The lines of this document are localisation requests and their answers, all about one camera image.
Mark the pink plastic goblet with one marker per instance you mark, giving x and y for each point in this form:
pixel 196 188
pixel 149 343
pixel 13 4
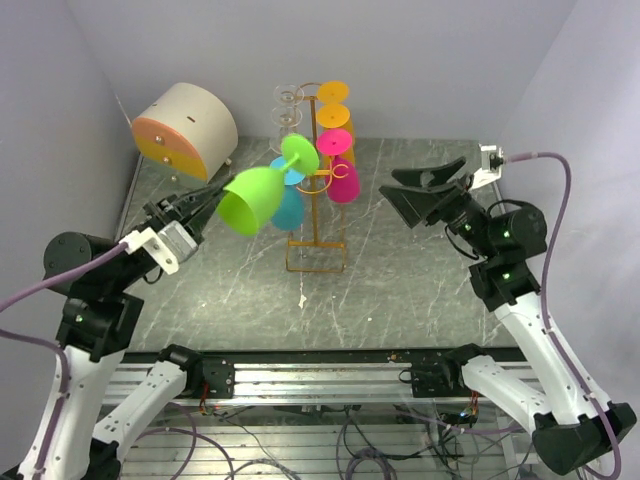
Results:
pixel 342 181

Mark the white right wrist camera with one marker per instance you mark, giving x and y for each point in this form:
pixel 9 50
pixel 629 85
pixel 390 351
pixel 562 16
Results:
pixel 492 161

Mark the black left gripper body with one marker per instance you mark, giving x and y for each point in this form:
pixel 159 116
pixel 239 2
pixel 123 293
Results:
pixel 164 210

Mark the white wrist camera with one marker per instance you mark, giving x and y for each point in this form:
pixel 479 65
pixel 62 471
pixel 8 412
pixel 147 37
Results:
pixel 170 247
pixel 492 161

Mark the clear wine glass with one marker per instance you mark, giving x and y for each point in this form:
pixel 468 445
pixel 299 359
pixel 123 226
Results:
pixel 276 141
pixel 288 95
pixel 286 117

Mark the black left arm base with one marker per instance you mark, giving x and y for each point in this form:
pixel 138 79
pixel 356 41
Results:
pixel 218 377

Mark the gold wire glass rack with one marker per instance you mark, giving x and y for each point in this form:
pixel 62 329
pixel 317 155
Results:
pixel 319 182

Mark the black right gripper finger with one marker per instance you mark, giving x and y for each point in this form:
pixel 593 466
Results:
pixel 412 203
pixel 430 177

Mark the aluminium frame rail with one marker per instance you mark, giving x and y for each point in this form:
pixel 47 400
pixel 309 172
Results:
pixel 309 384

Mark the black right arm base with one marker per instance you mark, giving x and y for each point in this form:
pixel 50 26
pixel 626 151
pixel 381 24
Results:
pixel 436 376

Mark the green plastic goblet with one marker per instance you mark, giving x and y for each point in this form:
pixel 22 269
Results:
pixel 252 198

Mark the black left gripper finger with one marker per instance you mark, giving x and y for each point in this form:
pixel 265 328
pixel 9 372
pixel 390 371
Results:
pixel 200 218
pixel 199 198

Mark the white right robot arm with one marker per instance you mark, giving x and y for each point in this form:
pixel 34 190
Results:
pixel 570 419

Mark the teal plastic goblet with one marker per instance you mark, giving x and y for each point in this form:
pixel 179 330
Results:
pixel 284 204

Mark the orange plastic goblet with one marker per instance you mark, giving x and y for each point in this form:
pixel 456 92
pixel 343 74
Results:
pixel 332 92
pixel 335 117

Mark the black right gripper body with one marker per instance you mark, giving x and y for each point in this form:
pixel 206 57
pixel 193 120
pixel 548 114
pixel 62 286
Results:
pixel 462 213

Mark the white orange bread box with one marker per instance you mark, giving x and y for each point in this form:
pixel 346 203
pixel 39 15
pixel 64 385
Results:
pixel 188 130

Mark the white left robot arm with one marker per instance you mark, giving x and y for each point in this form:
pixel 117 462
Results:
pixel 98 320

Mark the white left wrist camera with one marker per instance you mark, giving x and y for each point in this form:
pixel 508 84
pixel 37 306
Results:
pixel 170 247

